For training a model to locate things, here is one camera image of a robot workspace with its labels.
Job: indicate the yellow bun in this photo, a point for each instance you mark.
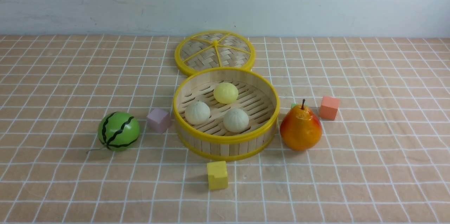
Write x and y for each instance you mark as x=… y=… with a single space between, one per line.
x=225 y=93

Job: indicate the white bun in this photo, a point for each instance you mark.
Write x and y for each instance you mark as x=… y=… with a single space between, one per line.
x=197 y=113
x=236 y=120

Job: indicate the bamboo steamer tray yellow rim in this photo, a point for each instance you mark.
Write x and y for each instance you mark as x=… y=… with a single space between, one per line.
x=211 y=140

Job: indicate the woven steamer lid yellow rim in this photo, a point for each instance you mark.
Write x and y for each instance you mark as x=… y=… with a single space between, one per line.
x=214 y=49

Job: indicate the purple cube block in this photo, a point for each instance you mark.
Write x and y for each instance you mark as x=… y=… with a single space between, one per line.
x=159 y=120

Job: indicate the yellow cube block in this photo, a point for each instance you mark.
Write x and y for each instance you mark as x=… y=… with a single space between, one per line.
x=217 y=175

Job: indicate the orange toy pear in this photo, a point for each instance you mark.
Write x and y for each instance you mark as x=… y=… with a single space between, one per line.
x=300 y=129

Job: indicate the orange cube block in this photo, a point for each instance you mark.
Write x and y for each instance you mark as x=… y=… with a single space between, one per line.
x=329 y=108

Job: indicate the green toy watermelon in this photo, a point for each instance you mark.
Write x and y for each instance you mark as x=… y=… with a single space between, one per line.
x=117 y=131

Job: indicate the checked orange tablecloth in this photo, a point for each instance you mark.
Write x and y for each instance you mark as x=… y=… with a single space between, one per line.
x=385 y=159

